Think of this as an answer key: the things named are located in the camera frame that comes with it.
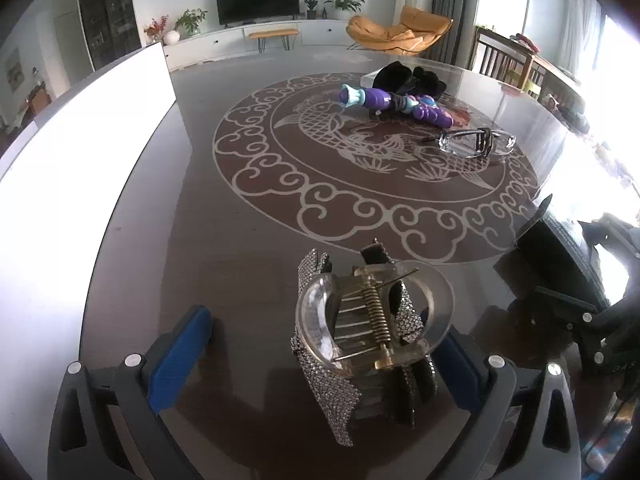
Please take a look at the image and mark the orange lounge chair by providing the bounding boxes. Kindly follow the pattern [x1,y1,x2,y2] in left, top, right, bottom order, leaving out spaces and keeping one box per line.
[346,5,453,58]

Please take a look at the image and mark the dark wooden chair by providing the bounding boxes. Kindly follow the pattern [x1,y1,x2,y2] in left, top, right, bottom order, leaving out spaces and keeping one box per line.
[472,26,533,88]

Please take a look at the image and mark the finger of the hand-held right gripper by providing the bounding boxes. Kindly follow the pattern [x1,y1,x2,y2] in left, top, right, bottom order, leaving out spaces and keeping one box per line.
[531,284,609,334]
[578,218,622,252]

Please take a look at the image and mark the bushy green potted plant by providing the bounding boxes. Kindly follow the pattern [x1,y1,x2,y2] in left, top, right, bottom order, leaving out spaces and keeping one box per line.
[175,8,208,37]

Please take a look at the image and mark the clear eyeglasses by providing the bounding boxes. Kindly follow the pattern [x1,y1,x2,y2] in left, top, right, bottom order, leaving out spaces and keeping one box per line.
[422,127,517,161]

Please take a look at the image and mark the clear plastic hair claw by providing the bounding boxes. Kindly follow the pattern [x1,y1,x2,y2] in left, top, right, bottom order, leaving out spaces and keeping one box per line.
[294,260,455,380]

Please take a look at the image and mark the large leafy potted plant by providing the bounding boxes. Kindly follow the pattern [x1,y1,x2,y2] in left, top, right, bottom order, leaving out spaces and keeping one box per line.
[324,0,366,21]

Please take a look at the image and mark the wooden bench with metal legs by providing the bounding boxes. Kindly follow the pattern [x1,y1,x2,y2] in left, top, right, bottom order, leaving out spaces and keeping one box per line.
[248,28,300,53]

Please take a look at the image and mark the red flower bouquet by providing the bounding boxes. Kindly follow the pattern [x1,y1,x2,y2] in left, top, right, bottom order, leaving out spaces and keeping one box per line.
[144,16,171,43]

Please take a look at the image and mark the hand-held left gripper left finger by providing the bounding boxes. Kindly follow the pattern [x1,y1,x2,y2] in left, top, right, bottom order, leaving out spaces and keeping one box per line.
[47,304,213,480]

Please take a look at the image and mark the grey curtain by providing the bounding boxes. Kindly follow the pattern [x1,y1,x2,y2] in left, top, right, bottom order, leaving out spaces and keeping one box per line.
[431,0,483,66]

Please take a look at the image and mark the purple teal toy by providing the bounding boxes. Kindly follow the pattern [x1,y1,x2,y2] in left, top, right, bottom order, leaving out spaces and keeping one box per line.
[340,85,455,128]

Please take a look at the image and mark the framed landscape painting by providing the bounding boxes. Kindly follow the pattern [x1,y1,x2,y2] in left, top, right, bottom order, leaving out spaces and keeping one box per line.
[6,49,25,92]

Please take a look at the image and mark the dark glass display cabinet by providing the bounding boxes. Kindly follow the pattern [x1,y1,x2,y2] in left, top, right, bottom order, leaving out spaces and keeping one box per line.
[77,0,141,73]

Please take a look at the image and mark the dark patterned desktop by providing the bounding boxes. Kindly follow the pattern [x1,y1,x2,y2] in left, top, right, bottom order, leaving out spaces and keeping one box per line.
[77,45,640,480]

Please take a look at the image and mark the rhinestone hair clip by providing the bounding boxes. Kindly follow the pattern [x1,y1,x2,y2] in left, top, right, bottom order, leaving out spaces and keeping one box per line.
[290,242,438,448]

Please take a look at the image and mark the white cardboard box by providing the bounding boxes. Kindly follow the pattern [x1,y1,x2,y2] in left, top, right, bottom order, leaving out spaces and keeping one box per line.
[0,41,193,381]

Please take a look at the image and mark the white door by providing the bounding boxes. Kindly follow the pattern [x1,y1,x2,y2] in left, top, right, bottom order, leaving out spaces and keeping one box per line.
[54,10,88,78]

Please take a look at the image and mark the white TV cabinet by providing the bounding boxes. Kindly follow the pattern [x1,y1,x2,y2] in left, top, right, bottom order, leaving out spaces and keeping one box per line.
[162,19,351,72]

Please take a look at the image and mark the black television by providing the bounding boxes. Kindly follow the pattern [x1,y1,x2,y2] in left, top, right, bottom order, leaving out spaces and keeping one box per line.
[215,0,301,26]

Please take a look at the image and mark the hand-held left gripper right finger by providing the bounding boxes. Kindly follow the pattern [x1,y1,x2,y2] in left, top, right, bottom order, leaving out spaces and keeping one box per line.
[431,330,583,480]

